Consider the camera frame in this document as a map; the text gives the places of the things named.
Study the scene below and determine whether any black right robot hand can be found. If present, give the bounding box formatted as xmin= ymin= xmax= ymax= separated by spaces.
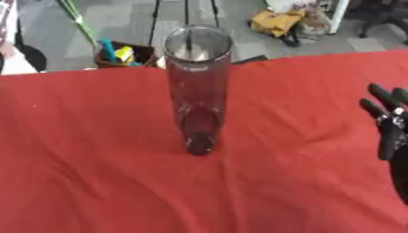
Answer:
xmin=358 ymin=83 xmax=408 ymax=205

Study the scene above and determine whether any tall clear glass vase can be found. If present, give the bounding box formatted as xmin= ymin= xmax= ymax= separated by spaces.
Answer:
xmin=160 ymin=25 xmax=236 ymax=157

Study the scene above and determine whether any black chair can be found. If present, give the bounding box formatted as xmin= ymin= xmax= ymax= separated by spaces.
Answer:
xmin=347 ymin=0 xmax=408 ymax=39

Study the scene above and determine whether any yellow bag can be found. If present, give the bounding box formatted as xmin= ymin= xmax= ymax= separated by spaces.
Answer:
xmin=249 ymin=8 xmax=308 ymax=38

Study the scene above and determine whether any black tripod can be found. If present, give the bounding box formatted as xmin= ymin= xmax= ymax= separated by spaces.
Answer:
xmin=147 ymin=0 xmax=222 ymax=47

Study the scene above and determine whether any brown cardboard box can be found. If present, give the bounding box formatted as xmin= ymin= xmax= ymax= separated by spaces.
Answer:
xmin=94 ymin=41 xmax=159 ymax=69

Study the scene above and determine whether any yellow packet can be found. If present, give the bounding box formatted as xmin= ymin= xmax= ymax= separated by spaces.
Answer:
xmin=113 ymin=46 xmax=136 ymax=64

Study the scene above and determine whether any blue bottle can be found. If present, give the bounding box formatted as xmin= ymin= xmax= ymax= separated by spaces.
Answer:
xmin=98 ymin=38 xmax=118 ymax=64

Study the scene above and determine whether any green pole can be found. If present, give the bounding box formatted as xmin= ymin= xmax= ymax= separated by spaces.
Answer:
xmin=56 ymin=0 xmax=102 ymax=49

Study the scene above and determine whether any person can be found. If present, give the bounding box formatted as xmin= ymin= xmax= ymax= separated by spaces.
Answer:
xmin=0 ymin=0 xmax=48 ymax=76

